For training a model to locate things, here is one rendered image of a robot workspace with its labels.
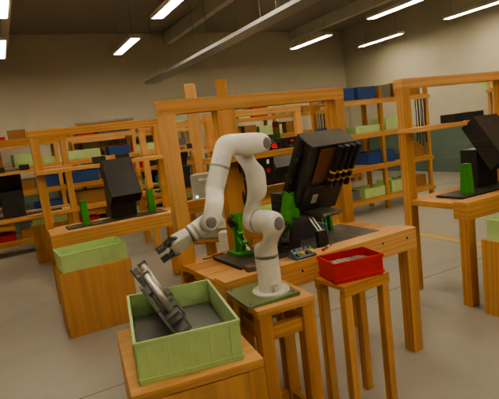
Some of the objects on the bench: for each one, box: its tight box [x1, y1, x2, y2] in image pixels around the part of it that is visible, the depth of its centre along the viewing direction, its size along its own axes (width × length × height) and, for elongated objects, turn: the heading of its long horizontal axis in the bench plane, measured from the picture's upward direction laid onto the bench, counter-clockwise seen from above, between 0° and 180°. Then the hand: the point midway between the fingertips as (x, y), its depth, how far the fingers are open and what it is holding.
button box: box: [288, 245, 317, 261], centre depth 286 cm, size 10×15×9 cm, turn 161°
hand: (161, 255), depth 206 cm, fingers open, 8 cm apart
